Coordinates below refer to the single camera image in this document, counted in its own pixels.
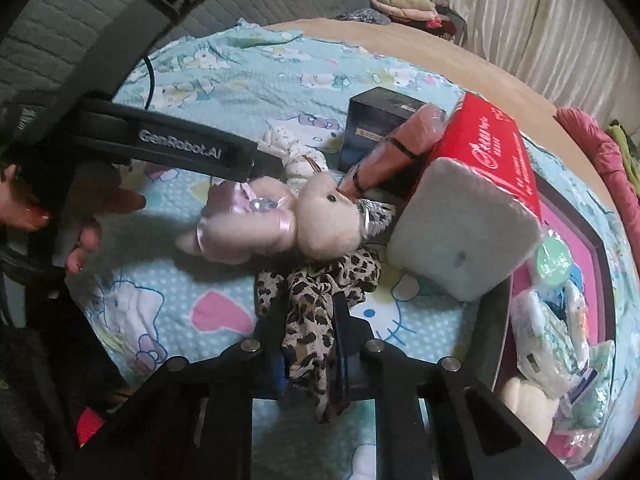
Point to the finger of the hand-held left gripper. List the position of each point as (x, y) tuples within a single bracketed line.
[(150, 25), (180, 145)]

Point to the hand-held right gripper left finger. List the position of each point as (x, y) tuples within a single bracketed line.
[(276, 375)]

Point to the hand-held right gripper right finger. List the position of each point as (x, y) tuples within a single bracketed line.
[(351, 365)]

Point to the leopard print scarf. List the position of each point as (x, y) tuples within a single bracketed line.
[(310, 310)]

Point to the pink dressed bear plush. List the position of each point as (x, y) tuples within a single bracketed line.
[(280, 220)]

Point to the pink tray with dark frame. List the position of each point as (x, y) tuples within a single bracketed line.
[(575, 225)]

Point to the person's left hand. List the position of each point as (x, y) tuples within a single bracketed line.
[(107, 202)]

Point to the light blue printed blanket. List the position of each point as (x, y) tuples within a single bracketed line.
[(240, 80)]

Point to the white spotted plush toy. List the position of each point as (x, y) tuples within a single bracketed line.
[(295, 152)]

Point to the silver glitter cloth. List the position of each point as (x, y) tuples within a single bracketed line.
[(376, 217)]

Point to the cream plush toy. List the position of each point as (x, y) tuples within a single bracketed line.
[(527, 405)]

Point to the red tissue pack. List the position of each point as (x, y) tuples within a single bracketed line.
[(465, 220)]

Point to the black box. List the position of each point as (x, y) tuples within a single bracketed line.
[(370, 120)]

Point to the white wipes pack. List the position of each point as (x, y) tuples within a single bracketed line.
[(547, 340)]

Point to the dark patterned cloth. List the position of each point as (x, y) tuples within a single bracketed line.
[(365, 16)]

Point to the orange tube packet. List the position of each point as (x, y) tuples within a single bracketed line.
[(400, 150)]

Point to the green round packet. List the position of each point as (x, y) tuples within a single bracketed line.
[(552, 260)]

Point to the beige bed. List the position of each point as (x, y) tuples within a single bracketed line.
[(400, 55)]

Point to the stack of folded clothes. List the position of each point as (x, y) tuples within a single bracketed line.
[(405, 2)]

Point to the pink quilt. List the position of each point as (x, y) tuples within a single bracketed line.
[(600, 155)]

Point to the white curtain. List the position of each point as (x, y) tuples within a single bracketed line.
[(550, 25)]

